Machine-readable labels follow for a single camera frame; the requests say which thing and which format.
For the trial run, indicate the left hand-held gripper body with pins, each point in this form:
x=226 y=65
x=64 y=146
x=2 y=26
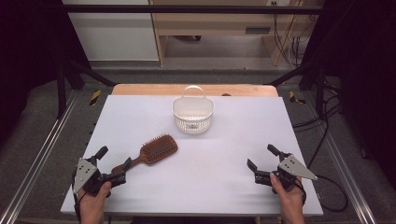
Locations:
x=84 y=174

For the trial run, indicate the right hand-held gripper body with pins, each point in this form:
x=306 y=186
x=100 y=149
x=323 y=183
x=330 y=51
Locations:
x=294 y=169

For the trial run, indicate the brown wooden hairbrush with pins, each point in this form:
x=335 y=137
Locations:
x=158 y=149

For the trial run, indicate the white plastic basket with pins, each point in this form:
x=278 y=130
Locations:
x=193 y=112

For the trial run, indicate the person's left hand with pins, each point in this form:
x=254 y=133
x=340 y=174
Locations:
x=93 y=205

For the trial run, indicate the person's right hand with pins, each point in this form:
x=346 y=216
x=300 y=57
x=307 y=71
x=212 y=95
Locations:
x=292 y=203

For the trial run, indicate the yellow black tape marker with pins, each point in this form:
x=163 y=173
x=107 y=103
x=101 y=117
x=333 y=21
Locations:
x=95 y=97
x=294 y=98

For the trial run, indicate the wooden table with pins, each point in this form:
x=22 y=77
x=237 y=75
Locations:
x=149 y=89

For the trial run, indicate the black curtain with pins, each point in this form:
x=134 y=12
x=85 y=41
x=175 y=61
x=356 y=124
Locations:
x=364 y=77
x=28 y=46

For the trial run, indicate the white cabinet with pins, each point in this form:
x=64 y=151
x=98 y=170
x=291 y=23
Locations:
x=115 y=34

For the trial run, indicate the grey socket strip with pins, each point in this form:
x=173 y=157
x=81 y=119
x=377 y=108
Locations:
x=257 y=30

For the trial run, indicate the light wooden desk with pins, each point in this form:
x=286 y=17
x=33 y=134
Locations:
x=214 y=21

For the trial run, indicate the aluminium floor rail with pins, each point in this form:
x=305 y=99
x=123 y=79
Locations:
x=348 y=174
x=40 y=155

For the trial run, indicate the black frame stand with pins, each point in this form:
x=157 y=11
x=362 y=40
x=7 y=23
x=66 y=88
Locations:
x=320 y=90
x=61 y=90

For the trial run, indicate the black horizontal frame bar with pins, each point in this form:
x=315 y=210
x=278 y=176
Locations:
x=186 y=8

